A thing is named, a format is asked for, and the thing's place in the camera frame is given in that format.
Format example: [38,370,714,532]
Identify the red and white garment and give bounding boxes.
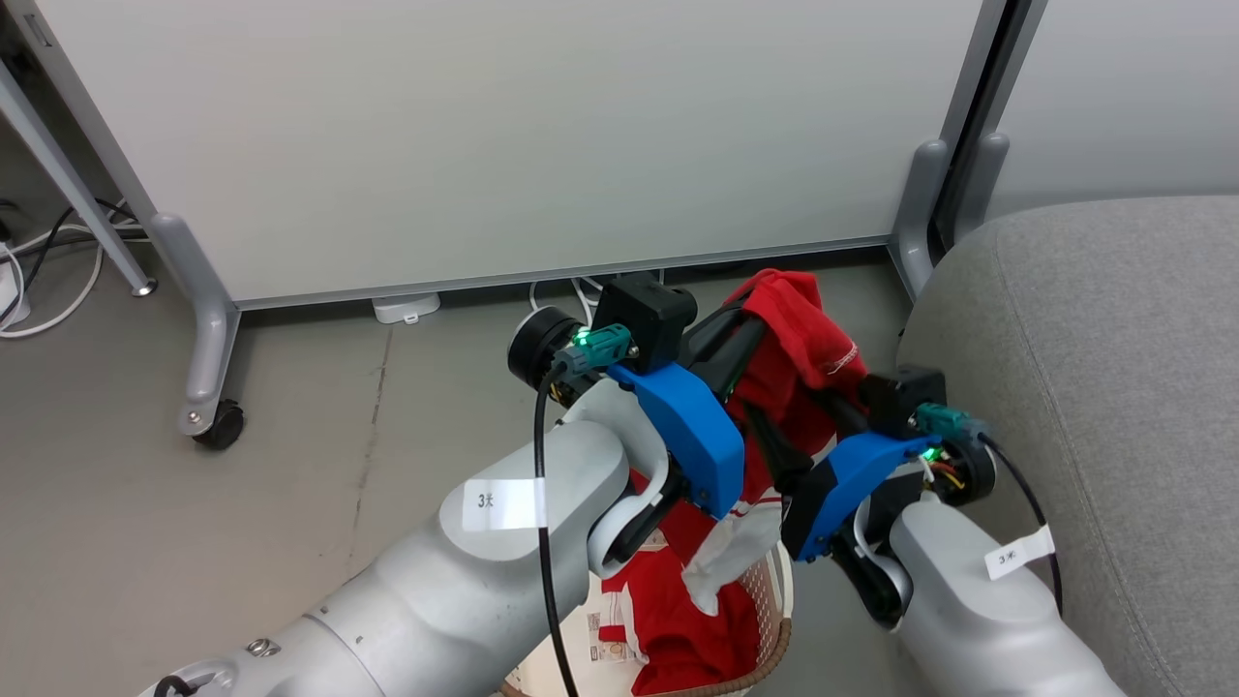
[600,269,869,697]

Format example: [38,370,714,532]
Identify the white cable under partition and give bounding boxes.
[528,276,606,330]

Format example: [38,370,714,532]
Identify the white cables on floor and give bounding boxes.
[0,198,138,325]

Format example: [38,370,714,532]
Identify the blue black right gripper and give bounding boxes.
[747,387,935,562]

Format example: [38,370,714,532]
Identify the teal left cable connector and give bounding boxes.
[552,324,637,375]

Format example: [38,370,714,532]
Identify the teal right cable connector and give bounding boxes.
[915,405,974,439]

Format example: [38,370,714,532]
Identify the cream laundry basket brown rim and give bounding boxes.
[499,542,795,697]

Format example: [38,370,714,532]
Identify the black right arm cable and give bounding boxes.
[978,434,1064,616]

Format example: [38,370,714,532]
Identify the wide white partition panel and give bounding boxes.
[0,0,1012,439]

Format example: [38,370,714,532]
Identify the small white floor device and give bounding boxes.
[373,293,441,325]

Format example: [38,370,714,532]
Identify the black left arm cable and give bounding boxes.
[534,363,582,697]

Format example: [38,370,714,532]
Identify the grey fabric sofa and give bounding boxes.
[895,197,1239,697]

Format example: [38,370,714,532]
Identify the narrow white partition panel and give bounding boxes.
[929,0,1239,262]

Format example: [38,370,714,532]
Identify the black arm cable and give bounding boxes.
[978,434,1064,616]
[534,363,582,697]

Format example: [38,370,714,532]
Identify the grey metal table leg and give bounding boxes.
[0,58,158,297]

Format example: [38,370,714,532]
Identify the teal cable connector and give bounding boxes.
[915,405,974,439]
[552,324,637,375]

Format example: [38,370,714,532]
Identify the black castor wheel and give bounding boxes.
[194,399,245,451]

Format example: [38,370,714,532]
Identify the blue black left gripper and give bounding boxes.
[612,304,771,520]

